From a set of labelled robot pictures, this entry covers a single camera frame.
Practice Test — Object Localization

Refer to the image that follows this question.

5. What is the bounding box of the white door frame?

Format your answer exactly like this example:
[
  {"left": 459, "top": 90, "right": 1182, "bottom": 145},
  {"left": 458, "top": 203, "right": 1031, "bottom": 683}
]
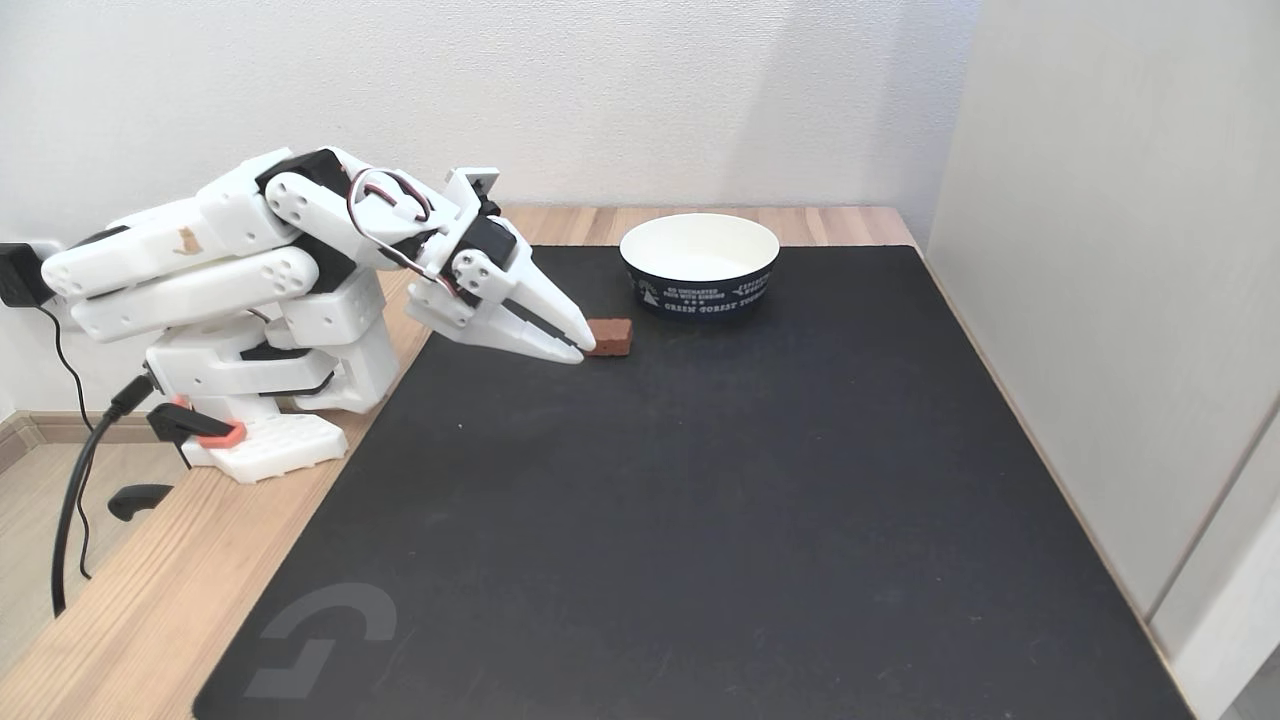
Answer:
[{"left": 1148, "top": 415, "right": 1280, "bottom": 720}]

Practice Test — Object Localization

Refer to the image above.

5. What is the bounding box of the black orange table clamp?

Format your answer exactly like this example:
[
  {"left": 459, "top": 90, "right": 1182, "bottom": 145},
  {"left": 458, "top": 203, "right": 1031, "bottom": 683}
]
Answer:
[{"left": 108, "top": 397, "right": 249, "bottom": 523}]

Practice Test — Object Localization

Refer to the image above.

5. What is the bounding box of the thin black cable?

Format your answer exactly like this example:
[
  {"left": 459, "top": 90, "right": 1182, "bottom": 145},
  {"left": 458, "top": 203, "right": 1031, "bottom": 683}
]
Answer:
[{"left": 35, "top": 304, "right": 97, "bottom": 581}]

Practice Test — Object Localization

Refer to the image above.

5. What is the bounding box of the beige closet door panel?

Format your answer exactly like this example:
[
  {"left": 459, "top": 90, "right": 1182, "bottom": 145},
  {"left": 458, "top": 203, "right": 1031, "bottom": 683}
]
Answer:
[{"left": 918, "top": 0, "right": 1280, "bottom": 641}]

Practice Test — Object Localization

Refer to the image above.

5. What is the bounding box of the wooden baseboard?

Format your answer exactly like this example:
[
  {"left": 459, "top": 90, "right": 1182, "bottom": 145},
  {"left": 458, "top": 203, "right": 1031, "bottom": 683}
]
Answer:
[{"left": 0, "top": 409, "right": 191, "bottom": 477}]

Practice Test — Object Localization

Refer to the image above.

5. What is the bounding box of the navy paper bowl white inside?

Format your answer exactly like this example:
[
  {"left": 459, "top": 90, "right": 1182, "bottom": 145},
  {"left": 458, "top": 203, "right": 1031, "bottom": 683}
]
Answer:
[{"left": 619, "top": 213, "right": 781, "bottom": 321}]

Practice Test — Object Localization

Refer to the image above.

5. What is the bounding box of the thick black cable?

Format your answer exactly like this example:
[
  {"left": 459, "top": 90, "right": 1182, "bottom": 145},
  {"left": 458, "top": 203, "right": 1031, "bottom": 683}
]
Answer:
[{"left": 51, "top": 375, "right": 159, "bottom": 618}]

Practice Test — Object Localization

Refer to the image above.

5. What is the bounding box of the black desk mat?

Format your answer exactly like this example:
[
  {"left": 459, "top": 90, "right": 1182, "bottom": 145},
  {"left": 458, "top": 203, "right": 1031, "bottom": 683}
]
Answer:
[{"left": 192, "top": 245, "right": 1196, "bottom": 720}]

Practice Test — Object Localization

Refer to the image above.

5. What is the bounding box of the black power adapter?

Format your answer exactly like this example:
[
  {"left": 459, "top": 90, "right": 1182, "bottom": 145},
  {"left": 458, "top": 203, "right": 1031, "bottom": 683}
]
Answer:
[{"left": 0, "top": 243, "right": 53, "bottom": 309}]

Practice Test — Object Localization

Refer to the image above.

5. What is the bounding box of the red white black servo wire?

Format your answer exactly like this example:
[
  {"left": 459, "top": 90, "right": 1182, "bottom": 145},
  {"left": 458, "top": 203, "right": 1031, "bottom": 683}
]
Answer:
[{"left": 345, "top": 167, "right": 463, "bottom": 298}]

